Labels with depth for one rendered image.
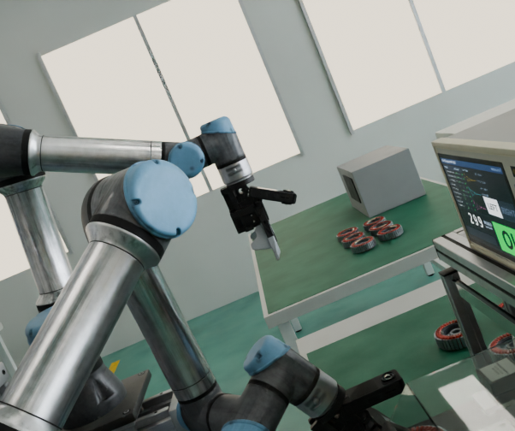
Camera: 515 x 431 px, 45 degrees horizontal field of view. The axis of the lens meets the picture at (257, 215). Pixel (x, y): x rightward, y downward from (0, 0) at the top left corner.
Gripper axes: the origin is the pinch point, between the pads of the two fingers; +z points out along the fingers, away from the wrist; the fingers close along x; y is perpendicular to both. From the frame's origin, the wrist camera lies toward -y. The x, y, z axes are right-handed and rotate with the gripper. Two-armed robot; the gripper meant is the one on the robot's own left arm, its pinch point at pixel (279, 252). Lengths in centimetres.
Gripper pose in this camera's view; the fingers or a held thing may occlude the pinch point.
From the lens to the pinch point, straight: 152.8
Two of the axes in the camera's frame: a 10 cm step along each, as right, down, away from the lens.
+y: -9.2, 3.9, 0.4
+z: 3.9, 9.1, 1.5
